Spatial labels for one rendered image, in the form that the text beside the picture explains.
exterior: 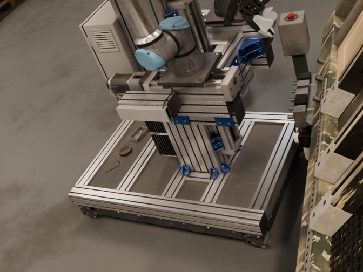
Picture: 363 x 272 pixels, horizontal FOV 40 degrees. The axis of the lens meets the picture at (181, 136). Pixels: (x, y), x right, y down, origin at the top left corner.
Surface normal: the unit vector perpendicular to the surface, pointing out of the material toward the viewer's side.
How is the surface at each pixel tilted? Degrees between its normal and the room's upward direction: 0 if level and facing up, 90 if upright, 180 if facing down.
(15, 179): 0
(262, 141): 0
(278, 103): 0
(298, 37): 90
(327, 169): 90
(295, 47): 90
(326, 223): 90
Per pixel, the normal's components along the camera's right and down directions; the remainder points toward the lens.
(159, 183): -0.31, -0.74
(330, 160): -0.26, 0.67
